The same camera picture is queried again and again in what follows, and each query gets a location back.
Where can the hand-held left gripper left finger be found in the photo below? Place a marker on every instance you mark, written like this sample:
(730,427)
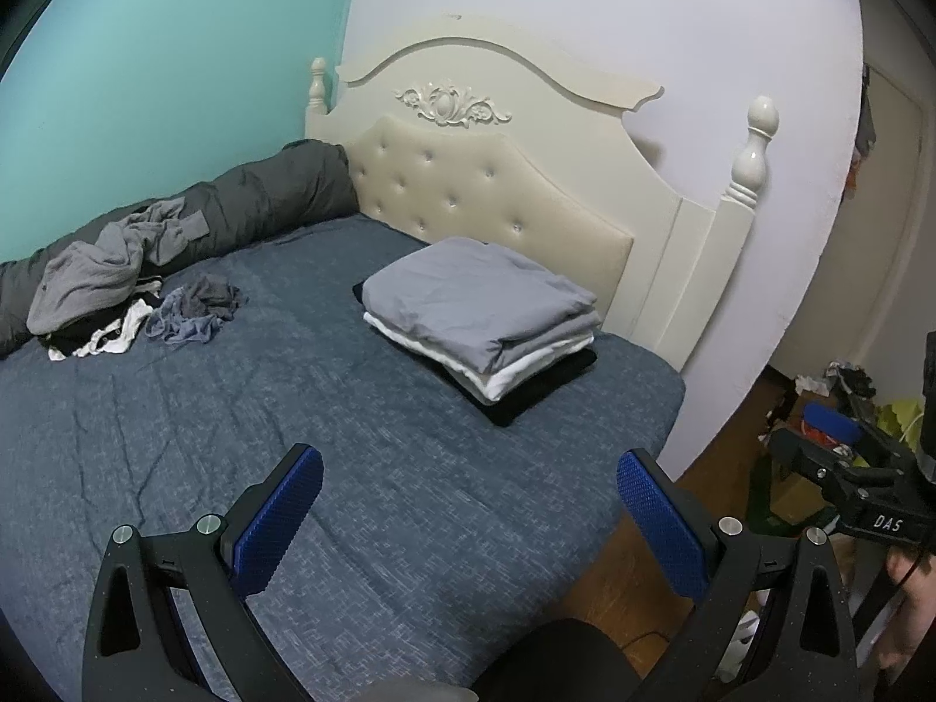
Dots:
(281,519)

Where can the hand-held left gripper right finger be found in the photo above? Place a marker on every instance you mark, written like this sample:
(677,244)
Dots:
(658,526)

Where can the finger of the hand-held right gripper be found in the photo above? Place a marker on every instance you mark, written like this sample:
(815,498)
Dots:
(801,457)
(833,424)

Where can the light grey zip jacket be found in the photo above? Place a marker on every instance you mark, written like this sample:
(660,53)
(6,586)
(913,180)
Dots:
(475,292)

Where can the dark hanging clothes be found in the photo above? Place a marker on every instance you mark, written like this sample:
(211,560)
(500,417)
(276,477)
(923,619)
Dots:
(865,124)

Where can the person's right hand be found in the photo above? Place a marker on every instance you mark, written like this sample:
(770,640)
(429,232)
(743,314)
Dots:
(914,614)

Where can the black tangled floor item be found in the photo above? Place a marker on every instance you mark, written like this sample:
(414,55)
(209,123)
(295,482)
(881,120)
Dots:
(852,380)

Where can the yellow green plastic bag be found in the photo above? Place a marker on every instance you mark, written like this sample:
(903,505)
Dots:
(899,417)

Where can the bed with blue bedspread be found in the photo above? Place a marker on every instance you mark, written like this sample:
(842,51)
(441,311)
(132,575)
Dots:
(329,409)

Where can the white floor item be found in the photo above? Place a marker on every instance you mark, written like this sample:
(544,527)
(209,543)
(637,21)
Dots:
(746,636)

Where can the person's black clothed body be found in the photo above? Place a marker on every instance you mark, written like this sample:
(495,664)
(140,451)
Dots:
(556,665)

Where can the black folded garment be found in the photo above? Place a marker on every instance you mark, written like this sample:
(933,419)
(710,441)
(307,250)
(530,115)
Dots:
(534,395)

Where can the white folded garment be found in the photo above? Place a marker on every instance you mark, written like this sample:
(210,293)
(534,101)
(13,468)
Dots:
(504,380)

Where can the blue grey crumpled garment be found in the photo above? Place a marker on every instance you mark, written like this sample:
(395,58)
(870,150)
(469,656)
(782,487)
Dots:
(194,307)

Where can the white crumpled garment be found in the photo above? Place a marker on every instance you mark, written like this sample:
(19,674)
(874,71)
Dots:
(121,333)

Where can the black crumpled garment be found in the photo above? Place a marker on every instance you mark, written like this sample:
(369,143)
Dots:
(73,340)

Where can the grey knitted sweater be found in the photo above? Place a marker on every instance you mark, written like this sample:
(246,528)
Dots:
(88,270)

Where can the dark grey rolled duvet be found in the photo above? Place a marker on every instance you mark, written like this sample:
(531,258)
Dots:
(278,190)

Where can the cream tufted headboard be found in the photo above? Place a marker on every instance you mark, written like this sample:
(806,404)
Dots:
(512,161)

